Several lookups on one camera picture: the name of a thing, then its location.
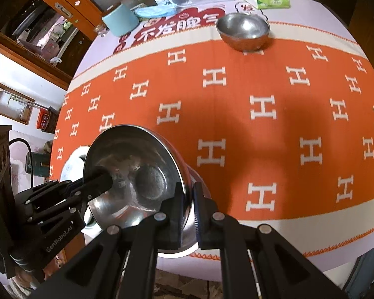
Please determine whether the dark green device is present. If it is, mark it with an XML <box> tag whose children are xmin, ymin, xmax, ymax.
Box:
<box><xmin>25</xmin><ymin>152</ymin><xmax>51</xmax><ymax>179</ymax></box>

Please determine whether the red printed mat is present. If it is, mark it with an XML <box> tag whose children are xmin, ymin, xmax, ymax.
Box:
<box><xmin>114</xmin><ymin>1</ymin><xmax>269</xmax><ymax>54</ymax></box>

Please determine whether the dark carved wooden stand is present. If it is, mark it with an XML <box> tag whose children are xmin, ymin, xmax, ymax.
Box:
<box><xmin>0</xmin><ymin>125</ymin><xmax>19</xmax><ymax>281</ymax></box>

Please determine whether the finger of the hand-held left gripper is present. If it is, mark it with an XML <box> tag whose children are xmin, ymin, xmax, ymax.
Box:
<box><xmin>14</xmin><ymin>179</ymin><xmax>85</xmax><ymax>209</ymax></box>
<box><xmin>26</xmin><ymin>171</ymin><xmax>114</xmax><ymax>225</ymax></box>

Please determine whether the wooden framed wall box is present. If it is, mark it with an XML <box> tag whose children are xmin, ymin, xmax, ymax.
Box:
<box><xmin>0</xmin><ymin>81</ymin><xmax>35</xmax><ymax>125</ymax></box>

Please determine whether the small steel bowl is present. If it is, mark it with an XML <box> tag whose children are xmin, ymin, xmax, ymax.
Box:
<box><xmin>216</xmin><ymin>12</ymin><xmax>271</xmax><ymax>52</ymax></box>

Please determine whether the teal cup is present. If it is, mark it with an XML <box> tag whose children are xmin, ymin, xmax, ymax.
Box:
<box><xmin>101</xmin><ymin>2</ymin><xmax>140</xmax><ymax>37</ymax></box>

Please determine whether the blue plastic pack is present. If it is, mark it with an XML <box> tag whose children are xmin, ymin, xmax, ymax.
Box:
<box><xmin>134</xmin><ymin>4</ymin><xmax>177</xmax><ymax>18</ymax></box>

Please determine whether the wooden glass-door cabinet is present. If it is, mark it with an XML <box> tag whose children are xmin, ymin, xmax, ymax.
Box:
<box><xmin>0</xmin><ymin>0</ymin><xmax>163</xmax><ymax>91</ymax></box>

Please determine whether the pink figurine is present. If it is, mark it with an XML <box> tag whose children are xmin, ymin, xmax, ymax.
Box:
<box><xmin>45</xmin><ymin>22</ymin><xmax>69</xmax><ymax>58</ymax></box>

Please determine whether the black cable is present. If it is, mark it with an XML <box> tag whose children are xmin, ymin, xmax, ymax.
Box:
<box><xmin>8</xmin><ymin>139</ymin><xmax>35</xmax><ymax>187</ymax></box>

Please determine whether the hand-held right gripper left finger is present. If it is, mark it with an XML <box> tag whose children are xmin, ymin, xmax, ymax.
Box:
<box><xmin>28</xmin><ymin>182</ymin><xmax>192</xmax><ymax>299</ymax></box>

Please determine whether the white plate at edge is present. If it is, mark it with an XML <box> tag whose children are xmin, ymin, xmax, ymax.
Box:
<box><xmin>60</xmin><ymin>146</ymin><xmax>97</xmax><ymax>235</ymax></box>

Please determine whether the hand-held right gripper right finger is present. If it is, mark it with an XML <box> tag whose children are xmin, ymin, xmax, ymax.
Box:
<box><xmin>191</xmin><ymin>182</ymin><xmax>350</xmax><ymax>299</ymax></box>

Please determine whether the large steel bowl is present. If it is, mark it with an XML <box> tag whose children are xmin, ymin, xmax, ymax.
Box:
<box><xmin>83</xmin><ymin>125</ymin><xmax>195</xmax><ymax>234</ymax></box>

